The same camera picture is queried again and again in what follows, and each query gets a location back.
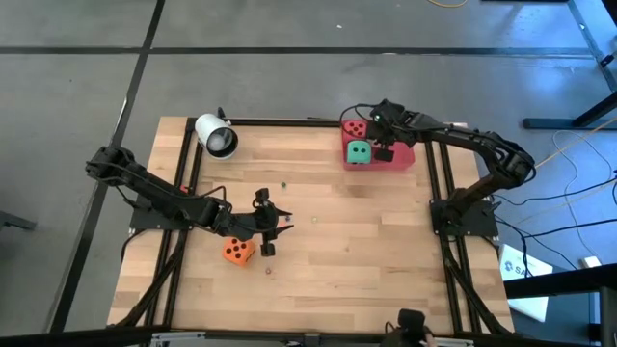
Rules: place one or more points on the black desk leg frame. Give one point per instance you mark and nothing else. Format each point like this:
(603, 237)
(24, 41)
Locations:
(593, 111)

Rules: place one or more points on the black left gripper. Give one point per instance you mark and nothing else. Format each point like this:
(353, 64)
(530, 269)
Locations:
(246, 221)

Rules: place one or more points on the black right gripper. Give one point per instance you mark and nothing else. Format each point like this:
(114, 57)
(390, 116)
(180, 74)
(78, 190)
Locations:
(393, 125)

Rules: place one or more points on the white cylindrical cup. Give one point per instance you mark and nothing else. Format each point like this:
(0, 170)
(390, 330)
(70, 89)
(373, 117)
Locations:
(209, 127)

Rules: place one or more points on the large teal foam die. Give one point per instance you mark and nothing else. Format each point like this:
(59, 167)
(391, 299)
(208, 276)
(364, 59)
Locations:
(358, 152)

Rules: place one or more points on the black angled metal beam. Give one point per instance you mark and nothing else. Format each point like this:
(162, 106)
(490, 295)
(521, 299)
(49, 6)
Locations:
(559, 282)

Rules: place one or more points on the pink translucent plastic bin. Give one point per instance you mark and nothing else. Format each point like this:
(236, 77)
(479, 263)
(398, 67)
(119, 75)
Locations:
(402, 159)

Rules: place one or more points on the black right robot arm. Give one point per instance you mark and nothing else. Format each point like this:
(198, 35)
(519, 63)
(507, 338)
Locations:
(482, 142)

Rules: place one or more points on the large orange foam die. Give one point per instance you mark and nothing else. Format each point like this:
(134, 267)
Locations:
(238, 251)

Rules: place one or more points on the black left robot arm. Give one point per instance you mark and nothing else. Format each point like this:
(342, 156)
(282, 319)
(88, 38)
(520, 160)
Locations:
(154, 190)

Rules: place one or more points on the white printed cardboard box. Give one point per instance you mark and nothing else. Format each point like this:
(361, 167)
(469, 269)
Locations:
(511, 255)

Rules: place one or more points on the black rig beam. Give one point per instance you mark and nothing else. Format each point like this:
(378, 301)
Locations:
(72, 337)

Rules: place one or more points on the large red foam die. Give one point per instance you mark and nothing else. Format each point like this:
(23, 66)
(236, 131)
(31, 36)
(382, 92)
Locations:
(354, 129)

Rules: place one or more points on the white power adapter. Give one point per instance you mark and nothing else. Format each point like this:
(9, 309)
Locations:
(591, 262)

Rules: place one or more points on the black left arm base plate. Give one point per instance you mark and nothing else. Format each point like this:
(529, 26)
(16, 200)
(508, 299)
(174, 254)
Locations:
(144, 221)

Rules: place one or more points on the black aluminium table frame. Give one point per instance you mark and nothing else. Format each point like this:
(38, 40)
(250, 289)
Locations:
(270, 122)

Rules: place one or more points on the black floor stand foot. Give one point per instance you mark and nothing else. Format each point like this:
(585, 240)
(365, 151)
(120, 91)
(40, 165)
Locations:
(14, 221)

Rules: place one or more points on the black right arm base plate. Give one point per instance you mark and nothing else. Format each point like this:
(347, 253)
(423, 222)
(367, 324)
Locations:
(482, 226)

